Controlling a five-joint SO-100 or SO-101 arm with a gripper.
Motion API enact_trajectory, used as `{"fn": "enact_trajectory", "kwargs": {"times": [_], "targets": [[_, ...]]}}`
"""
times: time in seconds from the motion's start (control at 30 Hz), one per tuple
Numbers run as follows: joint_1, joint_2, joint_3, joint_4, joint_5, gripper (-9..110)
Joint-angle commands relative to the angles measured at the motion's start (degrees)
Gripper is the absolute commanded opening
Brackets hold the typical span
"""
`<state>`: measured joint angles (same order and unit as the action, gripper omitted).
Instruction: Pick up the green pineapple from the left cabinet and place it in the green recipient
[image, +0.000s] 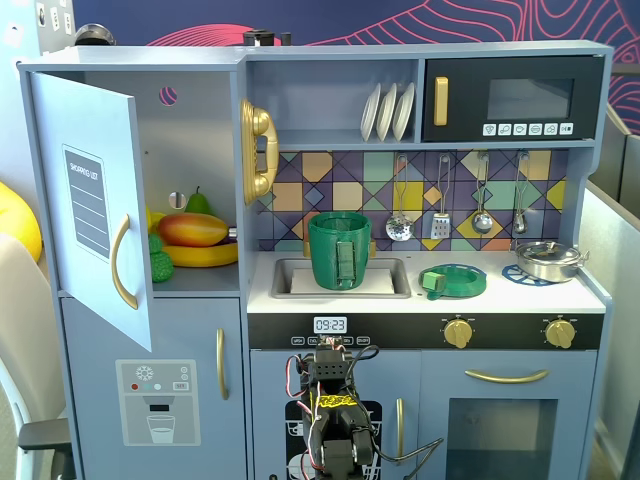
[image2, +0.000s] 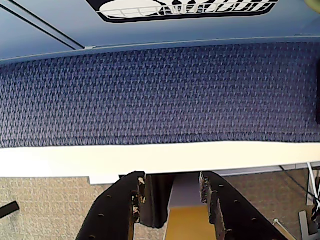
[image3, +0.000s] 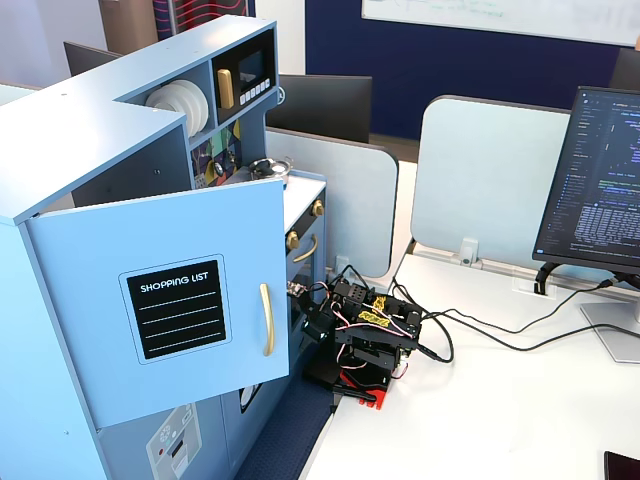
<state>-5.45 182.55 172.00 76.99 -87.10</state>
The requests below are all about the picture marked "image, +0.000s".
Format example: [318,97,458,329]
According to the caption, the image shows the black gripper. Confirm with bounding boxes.
[314,336,351,358]

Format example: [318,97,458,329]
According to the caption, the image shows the blue shopping list cabinet door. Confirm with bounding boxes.
[28,71,154,354]

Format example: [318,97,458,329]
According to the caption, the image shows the blue dishwasher door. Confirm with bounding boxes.
[249,349,422,480]

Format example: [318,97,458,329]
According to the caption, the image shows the grey toy sink basin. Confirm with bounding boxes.
[271,257,412,300]

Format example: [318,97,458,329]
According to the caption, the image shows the dark green printed cup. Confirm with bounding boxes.
[306,211,374,291]

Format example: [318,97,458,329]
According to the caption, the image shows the blue oven door with window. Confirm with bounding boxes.
[421,349,599,480]

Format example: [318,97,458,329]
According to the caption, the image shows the gold stove knob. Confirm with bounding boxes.
[443,319,475,349]
[544,319,576,349]

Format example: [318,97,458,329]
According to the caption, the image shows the steel toy skimmer spoon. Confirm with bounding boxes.
[385,153,416,242]

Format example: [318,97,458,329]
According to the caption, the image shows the green round printed lid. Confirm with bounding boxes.
[418,264,488,301]

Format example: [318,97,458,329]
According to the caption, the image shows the yellow toy banana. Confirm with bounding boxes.
[145,205,167,234]
[160,241,240,269]

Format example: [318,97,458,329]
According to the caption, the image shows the steel toy slotted spatula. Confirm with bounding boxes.
[430,154,452,240]

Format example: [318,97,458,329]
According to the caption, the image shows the red yellow toy mango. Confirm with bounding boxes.
[157,213,231,248]

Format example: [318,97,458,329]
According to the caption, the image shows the blue round trivet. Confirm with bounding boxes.
[501,263,576,287]

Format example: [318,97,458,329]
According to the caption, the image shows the steel toy ladle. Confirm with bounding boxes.
[471,152,494,235]

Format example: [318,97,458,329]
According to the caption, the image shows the green toy pear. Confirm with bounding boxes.
[184,186,211,216]

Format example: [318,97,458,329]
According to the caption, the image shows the small steel toy spoon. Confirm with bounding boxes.
[512,152,531,235]

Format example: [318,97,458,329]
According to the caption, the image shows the steel toy pot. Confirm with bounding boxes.
[509,244,590,284]

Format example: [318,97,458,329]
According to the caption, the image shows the steel toy pot lid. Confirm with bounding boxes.
[516,240,581,261]

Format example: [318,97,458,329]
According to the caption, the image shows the blue water dispenser fridge door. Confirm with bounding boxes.
[59,295,245,480]

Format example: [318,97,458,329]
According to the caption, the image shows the gold toy telephone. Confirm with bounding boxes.
[239,98,280,206]

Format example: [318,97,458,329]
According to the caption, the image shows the white toy plate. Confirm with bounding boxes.
[375,82,399,143]
[361,82,383,143]
[391,82,416,143]

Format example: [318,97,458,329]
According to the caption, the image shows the blue wooden toy kitchen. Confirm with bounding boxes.
[17,39,615,480]

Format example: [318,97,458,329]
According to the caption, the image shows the white office chair black armrest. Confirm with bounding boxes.
[0,232,72,480]

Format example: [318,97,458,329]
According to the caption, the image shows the black toy microwave door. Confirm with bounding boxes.
[421,55,605,144]

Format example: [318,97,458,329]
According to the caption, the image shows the yellow bean bag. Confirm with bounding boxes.
[0,180,44,262]

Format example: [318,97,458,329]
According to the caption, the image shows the dark round dome object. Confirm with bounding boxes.
[73,22,116,47]

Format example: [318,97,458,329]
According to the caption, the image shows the white panel with sockets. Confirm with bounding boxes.
[34,0,76,56]

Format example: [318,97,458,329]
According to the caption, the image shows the gold dishwasher door handle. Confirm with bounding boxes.
[395,397,406,466]

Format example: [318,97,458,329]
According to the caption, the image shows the gold fridge door handle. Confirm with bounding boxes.
[215,328,230,401]

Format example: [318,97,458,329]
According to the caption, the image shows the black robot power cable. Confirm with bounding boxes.
[347,344,446,469]

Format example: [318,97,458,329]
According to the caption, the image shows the gold oven door handle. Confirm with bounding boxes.
[464,368,550,385]

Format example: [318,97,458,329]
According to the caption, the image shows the curved gold cabinet door handle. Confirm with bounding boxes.
[110,214,140,312]

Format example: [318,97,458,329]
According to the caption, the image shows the gold microwave door handle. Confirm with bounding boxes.
[433,76,450,128]

